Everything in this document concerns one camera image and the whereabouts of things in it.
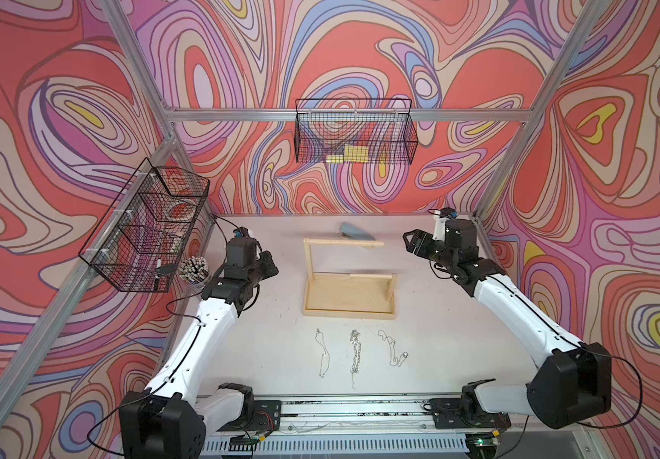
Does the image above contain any chunky silver chain necklace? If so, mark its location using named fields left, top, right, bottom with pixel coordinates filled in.
left=348, top=328, right=363, bottom=390

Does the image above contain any silver ball chain necklace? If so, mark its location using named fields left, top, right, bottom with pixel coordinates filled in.
left=377, top=328, right=410, bottom=368

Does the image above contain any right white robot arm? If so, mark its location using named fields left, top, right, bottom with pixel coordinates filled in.
left=403, top=208, right=612, bottom=430

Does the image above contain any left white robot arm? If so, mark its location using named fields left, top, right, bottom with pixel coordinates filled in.
left=118, top=227, right=278, bottom=458

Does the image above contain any wooden jewelry display stand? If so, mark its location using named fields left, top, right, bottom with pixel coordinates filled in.
left=302, top=238, right=398, bottom=321

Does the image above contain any cup of pencils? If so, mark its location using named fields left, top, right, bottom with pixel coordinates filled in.
left=178, top=256, right=211, bottom=285

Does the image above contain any yellow block in basket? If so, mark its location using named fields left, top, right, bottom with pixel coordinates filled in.
left=325, top=145, right=370, bottom=164

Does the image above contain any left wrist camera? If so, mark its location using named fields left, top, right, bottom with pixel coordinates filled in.
left=234, top=227, right=251, bottom=238

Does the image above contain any thin silver necklace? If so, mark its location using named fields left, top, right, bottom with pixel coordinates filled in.
left=314, top=328, right=331, bottom=380

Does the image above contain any black wire basket left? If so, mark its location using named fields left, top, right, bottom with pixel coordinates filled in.
left=79, top=159, right=210, bottom=293

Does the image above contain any black wire basket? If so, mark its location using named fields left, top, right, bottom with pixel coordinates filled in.
left=294, top=97, right=419, bottom=164
left=79, top=159, right=210, bottom=293

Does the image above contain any black wire basket back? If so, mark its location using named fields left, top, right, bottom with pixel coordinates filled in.
left=294, top=97, right=419, bottom=164

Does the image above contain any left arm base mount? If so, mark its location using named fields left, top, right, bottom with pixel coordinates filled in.
left=218, top=382, right=282, bottom=433

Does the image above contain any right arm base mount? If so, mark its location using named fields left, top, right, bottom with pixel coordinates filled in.
left=422, top=379, right=512, bottom=432

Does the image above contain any aluminium rail base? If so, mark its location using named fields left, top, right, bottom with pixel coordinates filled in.
left=105, top=393, right=601, bottom=459

